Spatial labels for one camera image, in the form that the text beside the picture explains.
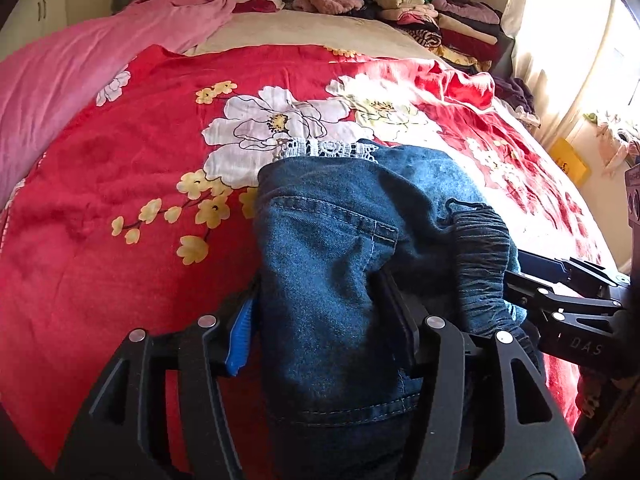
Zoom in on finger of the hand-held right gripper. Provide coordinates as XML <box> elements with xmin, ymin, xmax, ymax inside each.
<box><xmin>516</xmin><ymin>251</ymin><xmax>632</xmax><ymax>291</ymax></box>
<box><xmin>502</xmin><ymin>271</ymin><xmax>626</xmax><ymax>322</ymax></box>

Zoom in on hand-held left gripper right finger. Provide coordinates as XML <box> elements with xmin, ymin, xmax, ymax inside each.
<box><xmin>372</xmin><ymin>271</ymin><xmax>587</xmax><ymax>480</ymax></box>

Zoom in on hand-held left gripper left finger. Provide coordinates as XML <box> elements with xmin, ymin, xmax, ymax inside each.
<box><xmin>54</xmin><ymin>286</ymin><xmax>262</xmax><ymax>480</ymax></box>

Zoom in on blue denim pants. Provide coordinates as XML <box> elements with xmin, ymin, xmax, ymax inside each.
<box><xmin>252</xmin><ymin>137</ymin><xmax>545</xmax><ymax>480</ymax></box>

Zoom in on yellow box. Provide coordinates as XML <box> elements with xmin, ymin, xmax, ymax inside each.
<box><xmin>547</xmin><ymin>137</ymin><xmax>592</xmax><ymax>187</ymax></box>

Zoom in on pale floral cloth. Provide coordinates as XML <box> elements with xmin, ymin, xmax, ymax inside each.
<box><xmin>584</xmin><ymin>109</ymin><xmax>640</xmax><ymax>178</ymax></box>

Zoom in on dark purple cloth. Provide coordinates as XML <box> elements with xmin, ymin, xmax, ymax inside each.
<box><xmin>492</xmin><ymin>75</ymin><xmax>542</xmax><ymax>127</ymax></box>

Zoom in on red floral blanket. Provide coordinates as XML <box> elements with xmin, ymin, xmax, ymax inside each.
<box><xmin>0</xmin><ymin>43</ymin><xmax>622</xmax><ymax>480</ymax></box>

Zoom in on pale curtain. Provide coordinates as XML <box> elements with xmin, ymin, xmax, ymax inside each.
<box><xmin>499</xmin><ymin>0</ymin><xmax>640</xmax><ymax>153</ymax></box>

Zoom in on pile of folded clothes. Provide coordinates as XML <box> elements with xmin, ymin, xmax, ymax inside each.
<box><xmin>369</xmin><ymin>0</ymin><xmax>517</xmax><ymax>75</ymax></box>

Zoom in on beige bed sheet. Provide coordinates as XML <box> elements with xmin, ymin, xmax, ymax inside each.
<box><xmin>184</xmin><ymin>9</ymin><xmax>453</xmax><ymax>63</ymax></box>

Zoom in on pink quilt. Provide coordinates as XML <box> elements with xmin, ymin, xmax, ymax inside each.
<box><xmin>0</xmin><ymin>0</ymin><xmax>244</xmax><ymax>209</ymax></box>

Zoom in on dark red cloth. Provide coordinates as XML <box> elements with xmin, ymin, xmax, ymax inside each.
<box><xmin>232</xmin><ymin>0</ymin><xmax>287</xmax><ymax>15</ymax></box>

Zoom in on cream wardrobe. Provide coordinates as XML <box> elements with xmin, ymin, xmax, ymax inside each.
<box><xmin>0</xmin><ymin>0</ymin><xmax>68</xmax><ymax>63</ymax></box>

